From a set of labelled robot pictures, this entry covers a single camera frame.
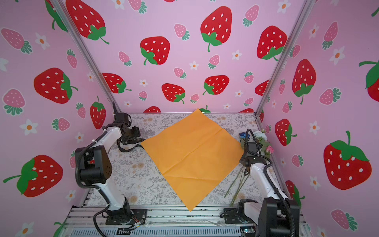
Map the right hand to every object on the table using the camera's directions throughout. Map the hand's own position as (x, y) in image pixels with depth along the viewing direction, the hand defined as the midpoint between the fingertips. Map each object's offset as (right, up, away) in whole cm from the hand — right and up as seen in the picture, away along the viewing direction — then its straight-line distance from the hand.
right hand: (250, 159), depth 86 cm
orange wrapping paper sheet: (-32, +1, +12) cm, 35 cm away
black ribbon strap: (-76, +10, +18) cm, 78 cm away
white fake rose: (+12, +14, +11) cm, 21 cm away
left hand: (-72, +15, +10) cm, 75 cm away
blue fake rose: (+1, +14, +16) cm, 21 cm away
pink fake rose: (+17, +4, +9) cm, 20 cm away
